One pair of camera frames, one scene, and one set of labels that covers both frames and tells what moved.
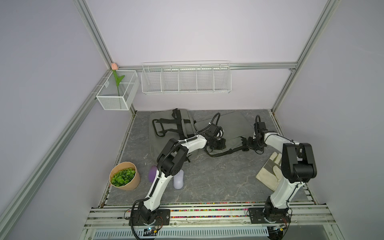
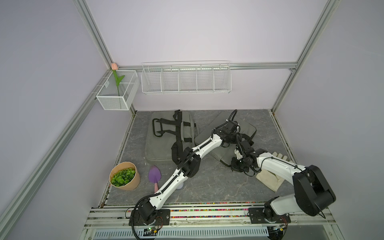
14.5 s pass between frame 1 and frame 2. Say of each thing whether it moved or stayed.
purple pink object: stayed
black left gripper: moved
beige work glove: stayed
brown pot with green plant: stayed
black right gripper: moved
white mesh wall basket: stayed
